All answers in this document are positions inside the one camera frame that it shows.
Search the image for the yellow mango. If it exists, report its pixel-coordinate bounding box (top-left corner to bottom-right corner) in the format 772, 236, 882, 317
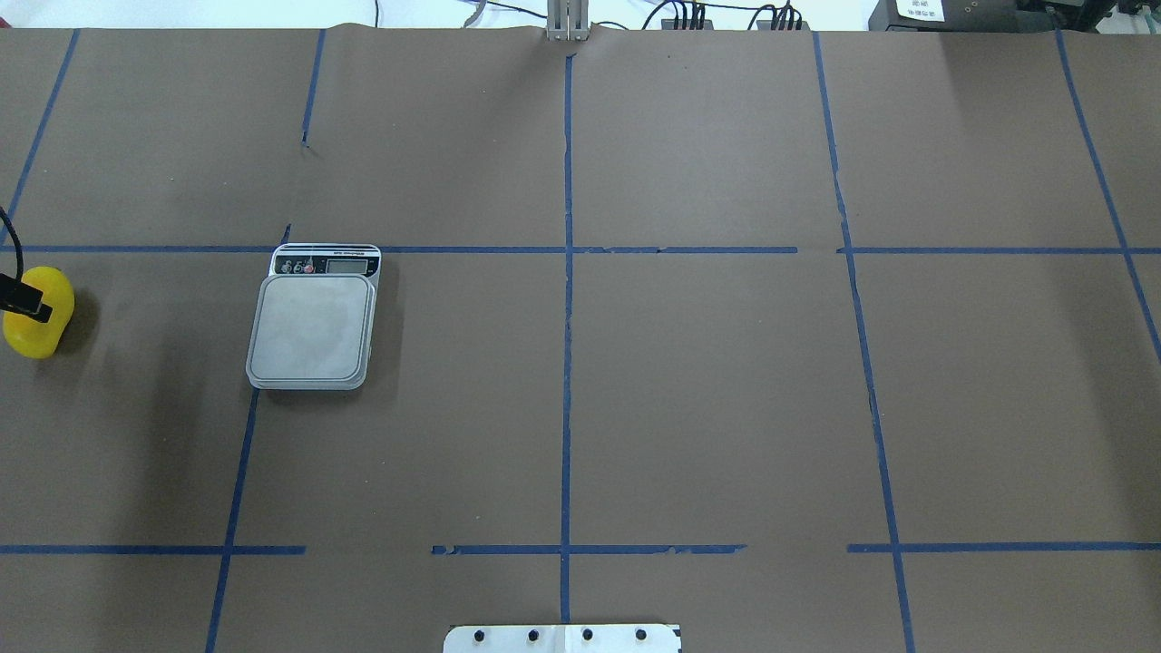
3, 266, 75, 359

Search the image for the silver digital kitchen scale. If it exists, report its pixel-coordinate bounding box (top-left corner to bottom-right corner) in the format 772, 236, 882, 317
245, 241, 382, 392

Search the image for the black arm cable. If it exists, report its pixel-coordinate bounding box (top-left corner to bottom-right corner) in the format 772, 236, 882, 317
0, 207, 24, 282

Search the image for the aluminium frame post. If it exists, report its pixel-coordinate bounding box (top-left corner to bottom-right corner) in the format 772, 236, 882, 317
546, 0, 591, 42

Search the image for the white pedestal column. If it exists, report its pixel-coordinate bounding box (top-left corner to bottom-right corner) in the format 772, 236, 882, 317
444, 623, 683, 652

